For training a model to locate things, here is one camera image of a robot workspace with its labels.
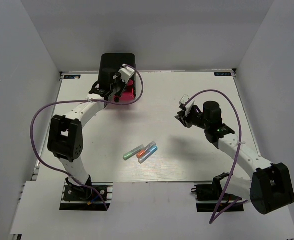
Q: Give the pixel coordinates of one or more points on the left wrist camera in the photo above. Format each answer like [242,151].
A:
[126,73]

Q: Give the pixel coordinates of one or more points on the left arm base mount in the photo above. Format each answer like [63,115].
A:
[74,200]

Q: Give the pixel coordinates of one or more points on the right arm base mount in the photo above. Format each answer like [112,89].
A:
[207,195]

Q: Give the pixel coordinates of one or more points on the green capped marker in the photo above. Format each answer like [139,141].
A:
[132,152]

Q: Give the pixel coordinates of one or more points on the right blue table sticker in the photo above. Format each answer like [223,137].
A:
[222,74]

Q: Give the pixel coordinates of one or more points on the pink drawer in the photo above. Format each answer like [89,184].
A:
[127,95]

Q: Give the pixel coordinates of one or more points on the black drawer cabinet shell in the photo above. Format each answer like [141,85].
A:
[110,63]

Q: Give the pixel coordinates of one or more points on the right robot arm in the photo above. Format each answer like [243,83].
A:
[269,187]

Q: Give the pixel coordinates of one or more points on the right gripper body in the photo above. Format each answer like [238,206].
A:
[196,118]

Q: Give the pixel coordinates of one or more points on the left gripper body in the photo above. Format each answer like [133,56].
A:
[119,85]

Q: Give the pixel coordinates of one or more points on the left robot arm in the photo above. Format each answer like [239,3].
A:
[65,139]

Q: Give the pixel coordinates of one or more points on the left blue table sticker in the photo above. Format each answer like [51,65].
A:
[72,77]

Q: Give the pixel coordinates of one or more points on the orange clear-capped marker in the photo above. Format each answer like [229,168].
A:
[146,149]

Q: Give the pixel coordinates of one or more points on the blue table sticker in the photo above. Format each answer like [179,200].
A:
[72,77]
[222,74]

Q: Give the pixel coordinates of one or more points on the blue clear-capped marker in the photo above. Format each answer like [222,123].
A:
[147,154]

